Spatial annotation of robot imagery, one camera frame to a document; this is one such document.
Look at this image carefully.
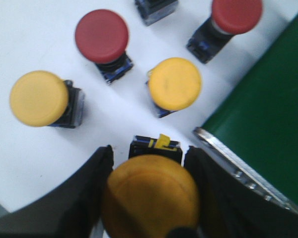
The black push button base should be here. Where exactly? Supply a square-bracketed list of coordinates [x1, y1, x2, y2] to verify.
[135, 0, 179, 26]

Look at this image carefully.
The yellow mushroom push button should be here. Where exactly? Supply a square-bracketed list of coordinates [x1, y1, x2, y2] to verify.
[101, 134, 200, 238]
[9, 70, 85, 128]
[146, 58, 203, 118]

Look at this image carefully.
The aluminium conveyor frame rail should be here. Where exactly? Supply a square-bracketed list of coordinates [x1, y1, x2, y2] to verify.
[193, 127, 298, 214]

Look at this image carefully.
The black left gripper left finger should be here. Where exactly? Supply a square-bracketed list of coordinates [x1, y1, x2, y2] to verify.
[0, 145, 114, 238]

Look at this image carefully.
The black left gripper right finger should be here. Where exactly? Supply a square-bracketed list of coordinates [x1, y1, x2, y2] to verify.
[185, 146, 298, 238]

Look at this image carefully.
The red mushroom push button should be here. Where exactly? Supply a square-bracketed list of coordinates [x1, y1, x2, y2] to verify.
[186, 0, 263, 64]
[74, 9, 133, 84]

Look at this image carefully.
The green conveyor belt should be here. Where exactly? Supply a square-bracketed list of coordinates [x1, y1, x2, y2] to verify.
[201, 14, 298, 206]

